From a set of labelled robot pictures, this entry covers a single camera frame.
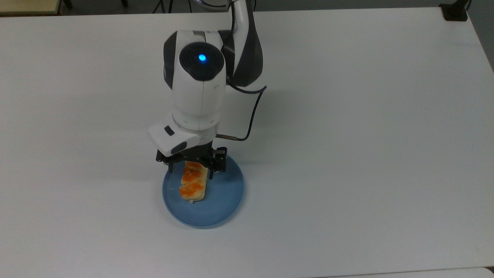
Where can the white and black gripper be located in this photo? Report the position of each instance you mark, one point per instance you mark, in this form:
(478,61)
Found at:
(171,137)

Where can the orange glazed bread loaf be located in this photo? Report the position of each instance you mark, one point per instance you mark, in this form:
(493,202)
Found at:
(193,183)

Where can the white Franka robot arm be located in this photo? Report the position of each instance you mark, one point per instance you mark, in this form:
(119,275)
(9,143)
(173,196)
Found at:
(198,85)

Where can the blue round plate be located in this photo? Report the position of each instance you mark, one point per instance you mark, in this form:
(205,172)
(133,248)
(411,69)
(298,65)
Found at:
(222,197)

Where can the light wooden table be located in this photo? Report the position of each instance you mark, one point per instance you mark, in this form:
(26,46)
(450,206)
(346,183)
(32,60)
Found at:
(27,5)

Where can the black table clamp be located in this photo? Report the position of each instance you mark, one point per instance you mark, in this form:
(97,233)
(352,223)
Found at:
(454,11)

